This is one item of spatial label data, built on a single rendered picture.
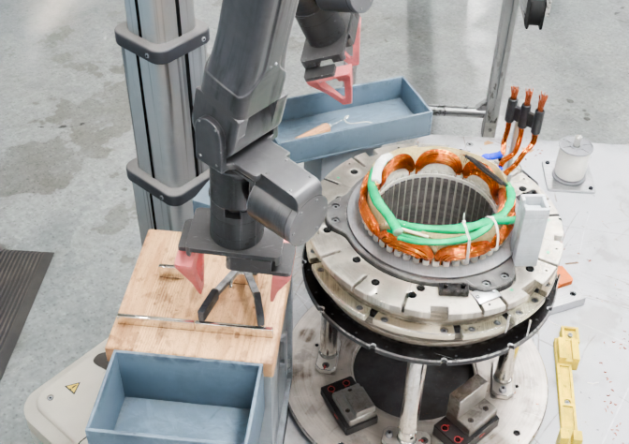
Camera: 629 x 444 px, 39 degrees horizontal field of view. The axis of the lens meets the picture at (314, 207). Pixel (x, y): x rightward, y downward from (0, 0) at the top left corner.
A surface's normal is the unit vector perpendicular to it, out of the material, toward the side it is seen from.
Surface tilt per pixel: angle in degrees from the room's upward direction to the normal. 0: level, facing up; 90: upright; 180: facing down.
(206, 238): 3
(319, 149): 90
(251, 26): 91
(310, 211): 93
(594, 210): 0
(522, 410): 0
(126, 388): 90
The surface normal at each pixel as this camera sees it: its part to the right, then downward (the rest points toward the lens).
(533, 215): 0.03, 0.65
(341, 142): 0.35, 0.62
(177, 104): 0.76, 0.43
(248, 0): -0.62, 0.52
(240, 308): 0.01, -0.76
